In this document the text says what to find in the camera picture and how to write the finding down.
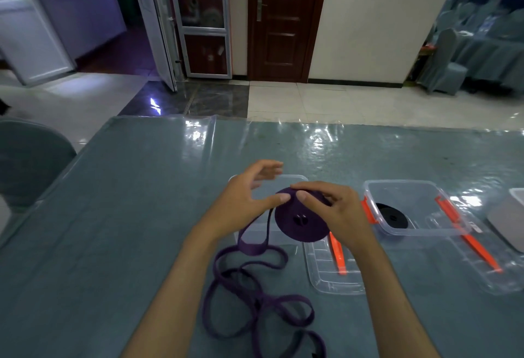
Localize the person's left hand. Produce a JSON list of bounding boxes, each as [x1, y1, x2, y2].
[[192, 160, 292, 244]]

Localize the person's right hand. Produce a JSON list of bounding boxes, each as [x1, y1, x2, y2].
[[290, 182, 376, 255]]

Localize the purple strap roll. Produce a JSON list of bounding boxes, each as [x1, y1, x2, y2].
[[202, 188, 333, 358]]

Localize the person's right forearm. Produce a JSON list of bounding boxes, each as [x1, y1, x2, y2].
[[347, 233, 441, 358]]

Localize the person's left forearm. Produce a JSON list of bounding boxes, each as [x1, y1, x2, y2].
[[121, 224, 235, 358]]

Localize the clear plastic container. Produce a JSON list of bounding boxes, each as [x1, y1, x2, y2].
[[228, 174, 309, 248]]

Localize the clear lid with orange latch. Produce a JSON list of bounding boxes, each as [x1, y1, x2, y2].
[[303, 231, 367, 296], [426, 206, 524, 295]]

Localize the clear container with orange latches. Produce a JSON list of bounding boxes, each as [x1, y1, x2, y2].
[[361, 179, 471, 239]]

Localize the clear plastic table cover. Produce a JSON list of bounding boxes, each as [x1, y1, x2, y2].
[[0, 114, 524, 358]]

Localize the dark wooden door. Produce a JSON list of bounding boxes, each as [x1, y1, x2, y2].
[[247, 0, 331, 83]]

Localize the blue-grey covered chair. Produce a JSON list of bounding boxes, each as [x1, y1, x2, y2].
[[418, 28, 469, 96]]

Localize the grey box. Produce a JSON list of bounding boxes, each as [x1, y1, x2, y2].
[[487, 188, 524, 253]]

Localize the open metal-framed door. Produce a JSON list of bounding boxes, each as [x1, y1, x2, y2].
[[128, 0, 179, 92]]

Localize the grey-blue tablecloth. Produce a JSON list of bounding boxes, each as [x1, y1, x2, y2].
[[0, 115, 524, 358]]

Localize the table with blue-grey cloth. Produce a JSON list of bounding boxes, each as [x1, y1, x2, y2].
[[454, 29, 524, 93]]

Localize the grey covered chair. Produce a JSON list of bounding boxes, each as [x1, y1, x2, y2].
[[0, 118, 77, 212]]

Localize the row of blue-grey covered chairs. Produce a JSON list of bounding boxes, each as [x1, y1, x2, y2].
[[434, 0, 524, 40]]

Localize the white partition door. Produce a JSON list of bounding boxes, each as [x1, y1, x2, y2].
[[0, 0, 77, 86]]

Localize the black strap roll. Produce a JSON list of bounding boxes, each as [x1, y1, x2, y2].
[[374, 203, 410, 230]]

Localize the glass door with metal frame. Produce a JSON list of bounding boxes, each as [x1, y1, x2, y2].
[[166, 0, 233, 80]]

